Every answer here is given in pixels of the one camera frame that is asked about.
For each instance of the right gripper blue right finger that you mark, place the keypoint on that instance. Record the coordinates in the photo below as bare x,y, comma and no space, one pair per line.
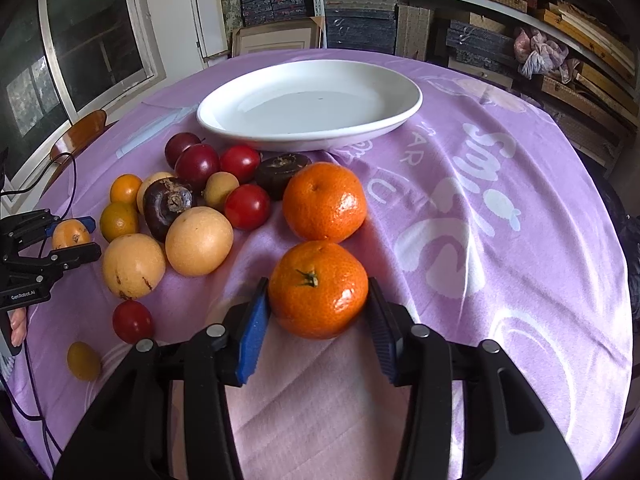
384,331

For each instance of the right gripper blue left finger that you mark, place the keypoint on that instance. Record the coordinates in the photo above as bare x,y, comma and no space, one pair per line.
252,332

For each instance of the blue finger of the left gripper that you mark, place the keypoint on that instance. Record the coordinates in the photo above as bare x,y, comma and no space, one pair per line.
70,228
69,258

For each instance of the orange spotted small fruit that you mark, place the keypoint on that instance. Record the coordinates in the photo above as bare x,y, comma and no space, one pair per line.
59,243

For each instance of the small orange tomato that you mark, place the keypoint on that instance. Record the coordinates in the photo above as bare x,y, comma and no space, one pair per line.
118,219
125,189

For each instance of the large yellow round fruit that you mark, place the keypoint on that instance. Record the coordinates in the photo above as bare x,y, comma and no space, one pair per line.
133,265

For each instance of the orange mandarin with stem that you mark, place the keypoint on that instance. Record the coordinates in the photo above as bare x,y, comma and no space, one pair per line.
317,290

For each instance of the dark purple passion fruit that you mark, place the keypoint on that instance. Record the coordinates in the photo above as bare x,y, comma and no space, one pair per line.
163,202

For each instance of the red cherry tomato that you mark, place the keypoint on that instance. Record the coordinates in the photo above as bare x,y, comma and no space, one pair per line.
248,207
132,322
241,161

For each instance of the small yellow tomato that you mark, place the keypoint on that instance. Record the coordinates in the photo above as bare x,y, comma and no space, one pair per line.
83,362

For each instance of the dark red plum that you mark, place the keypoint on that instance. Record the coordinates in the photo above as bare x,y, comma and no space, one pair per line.
177,144
196,164

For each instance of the person's left hand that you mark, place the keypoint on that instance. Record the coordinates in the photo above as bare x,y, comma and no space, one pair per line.
18,321

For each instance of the wooden chair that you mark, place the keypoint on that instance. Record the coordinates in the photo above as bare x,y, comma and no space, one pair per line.
79,136

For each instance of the purple printed tablecloth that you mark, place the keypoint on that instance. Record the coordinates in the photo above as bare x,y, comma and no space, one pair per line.
482,221

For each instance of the white oval plate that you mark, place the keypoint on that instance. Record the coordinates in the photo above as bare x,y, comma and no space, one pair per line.
312,105

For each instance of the framed picture leaning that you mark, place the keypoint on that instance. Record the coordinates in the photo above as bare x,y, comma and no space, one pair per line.
299,34

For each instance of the pink cloth bundle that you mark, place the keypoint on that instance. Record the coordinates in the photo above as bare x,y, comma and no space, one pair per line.
538,54

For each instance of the metal shelving unit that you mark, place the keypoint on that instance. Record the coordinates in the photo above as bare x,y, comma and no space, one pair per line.
598,110

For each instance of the window frame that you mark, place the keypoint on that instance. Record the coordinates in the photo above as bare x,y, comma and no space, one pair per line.
60,61

